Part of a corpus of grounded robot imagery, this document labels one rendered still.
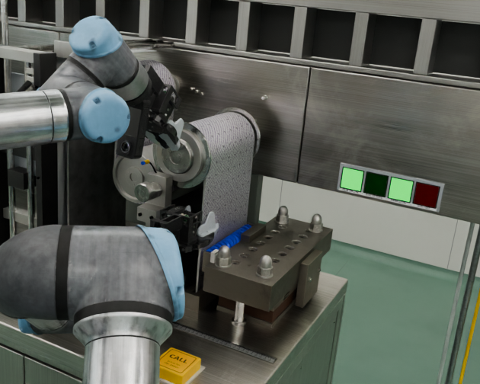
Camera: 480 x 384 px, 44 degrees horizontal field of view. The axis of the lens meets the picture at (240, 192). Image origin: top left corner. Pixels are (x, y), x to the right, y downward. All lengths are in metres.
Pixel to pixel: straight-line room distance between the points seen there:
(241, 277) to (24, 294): 0.63
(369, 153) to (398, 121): 0.10
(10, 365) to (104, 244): 0.77
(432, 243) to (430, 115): 2.61
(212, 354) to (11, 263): 0.61
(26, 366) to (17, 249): 0.70
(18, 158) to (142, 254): 0.80
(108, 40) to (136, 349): 0.51
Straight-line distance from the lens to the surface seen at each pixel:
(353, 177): 1.49
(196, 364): 1.18
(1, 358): 1.46
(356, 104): 1.46
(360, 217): 4.05
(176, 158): 1.28
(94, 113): 0.86
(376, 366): 2.97
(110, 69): 1.02
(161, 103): 1.14
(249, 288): 1.26
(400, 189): 1.47
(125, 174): 1.40
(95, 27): 1.01
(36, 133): 0.86
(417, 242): 4.01
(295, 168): 1.54
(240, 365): 1.22
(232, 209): 1.45
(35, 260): 0.72
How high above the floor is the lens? 1.59
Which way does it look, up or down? 18 degrees down
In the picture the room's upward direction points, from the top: 5 degrees clockwise
